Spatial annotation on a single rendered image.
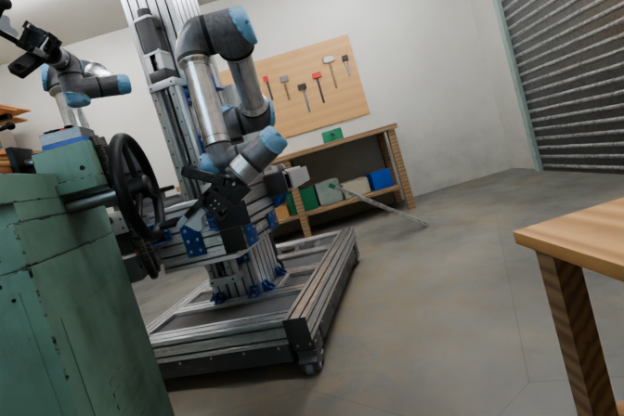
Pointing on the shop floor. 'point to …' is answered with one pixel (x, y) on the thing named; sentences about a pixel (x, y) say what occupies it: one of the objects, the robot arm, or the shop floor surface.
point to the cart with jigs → (586, 376)
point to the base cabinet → (77, 339)
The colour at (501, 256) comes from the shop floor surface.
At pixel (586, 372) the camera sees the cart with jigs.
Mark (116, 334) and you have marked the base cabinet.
